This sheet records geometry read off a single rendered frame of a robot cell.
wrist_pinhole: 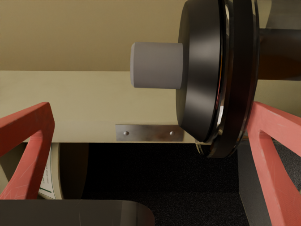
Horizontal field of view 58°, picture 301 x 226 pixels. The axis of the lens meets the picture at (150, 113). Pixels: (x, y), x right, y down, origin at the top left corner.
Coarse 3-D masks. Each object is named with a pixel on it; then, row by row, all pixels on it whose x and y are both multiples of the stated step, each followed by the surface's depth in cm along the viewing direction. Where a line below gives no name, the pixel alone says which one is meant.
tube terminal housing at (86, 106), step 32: (0, 96) 31; (32, 96) 31; (64, 96) 31; (96, 96) 31; (128, 96) 31; (160, 96) 31; (64, 128) 28; (96, 128) 28; (0, 160) 31; (0, 192) 34
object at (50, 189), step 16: (64, 144) 50; (80, 144) 51; (48, 160) 35; (64, 160) 50; (80, 160) 51; (48, 176) 36; (64, 176) 48; (80, 176) 50; (48, 192) 37; (64, 192) 45; (80, 192) 47
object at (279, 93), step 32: (224, 0) 12; (256, 0) 12; (288, 0) 13; (224, 32) 12; (256, 32) 11; (288, 32) 12; (224, 64) 12; (256, 64) 11; (288, 64) 12; (224, 96) 12; (256, 96) 13; (288, 96) 12
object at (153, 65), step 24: (192, 0) 14; (216, 0) 13; (192, 24) 13; (216, 24) 12; (144, 48) 16; (168, 48) 16; (192, 48) 13; (216, 48) 12; (144, 72) 16; (168, 72) 16; (192, 72) 13; (216, 72) 12; (192, 96) 13; (216, 96) 13; (192, 120) 14
